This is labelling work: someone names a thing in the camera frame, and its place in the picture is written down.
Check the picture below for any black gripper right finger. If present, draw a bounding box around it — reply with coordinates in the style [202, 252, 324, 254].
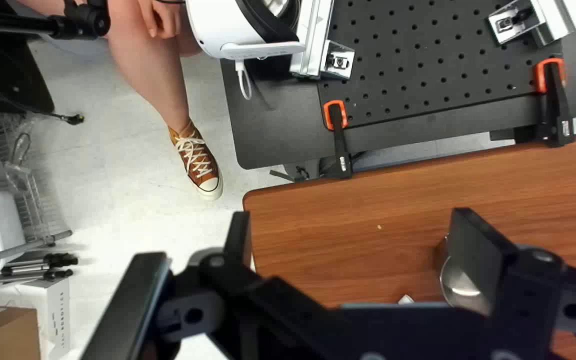
[447, 206, 574, 323]

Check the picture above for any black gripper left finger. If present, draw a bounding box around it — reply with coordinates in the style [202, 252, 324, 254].
[79, 210, 272, 360]

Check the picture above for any bystander hand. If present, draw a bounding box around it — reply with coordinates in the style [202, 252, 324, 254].
[136, 0, 185, 40]

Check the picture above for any steel pot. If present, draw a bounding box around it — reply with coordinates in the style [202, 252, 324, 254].
[437, 236, 499, 315]

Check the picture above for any white printed carton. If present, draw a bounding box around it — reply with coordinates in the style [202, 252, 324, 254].
[17, 276, 75, 360]

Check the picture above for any folded black tripod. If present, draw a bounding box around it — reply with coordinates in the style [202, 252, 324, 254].
[0, 247, 80, 290]

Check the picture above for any plain brown cardboard box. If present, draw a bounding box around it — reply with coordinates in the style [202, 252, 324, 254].
[0, 302, 44, 360]

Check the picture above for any orange canvas sneaker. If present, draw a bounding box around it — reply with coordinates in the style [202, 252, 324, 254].
[167, 117, 226, 200]

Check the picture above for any orange black bar clamp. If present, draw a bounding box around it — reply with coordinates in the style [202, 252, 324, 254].
[533, 55, 576, 147]
[320, 97, 356, 179]

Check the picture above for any black perforated breadboard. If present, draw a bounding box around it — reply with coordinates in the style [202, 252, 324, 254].
[315, 0, 566, 129]

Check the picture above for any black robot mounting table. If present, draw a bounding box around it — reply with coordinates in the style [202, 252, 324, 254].
[219, 27, 576, 181]

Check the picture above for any bystander bare leg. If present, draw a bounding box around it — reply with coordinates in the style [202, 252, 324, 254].
[104, 0, 196, 135]

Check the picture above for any aluminium extrusion rail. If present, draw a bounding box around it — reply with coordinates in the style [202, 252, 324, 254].
[288, 0, 358, 82]
[487, 0, 576, 48]

